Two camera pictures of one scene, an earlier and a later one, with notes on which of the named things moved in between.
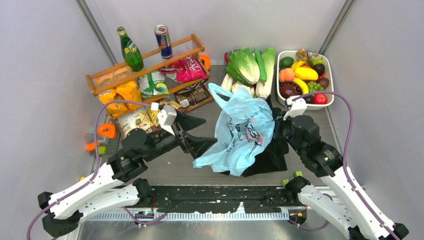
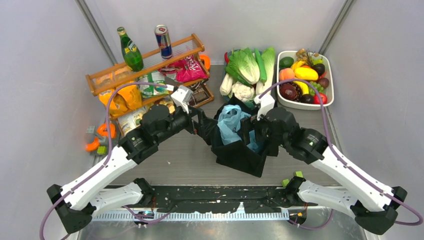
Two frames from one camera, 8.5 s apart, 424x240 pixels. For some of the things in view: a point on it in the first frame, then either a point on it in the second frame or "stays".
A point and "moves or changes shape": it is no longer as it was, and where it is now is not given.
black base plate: [200, 199] stays
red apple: [320, 99] stays
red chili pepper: [226, 57] stays
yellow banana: [304, 88] stays
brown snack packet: [190, 97] stays
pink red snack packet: [187, 70] stays
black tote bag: [271, 158] moves or changes shape
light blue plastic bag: [244, 124] moves or changes shape
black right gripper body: [283, 127] to [262, 130]
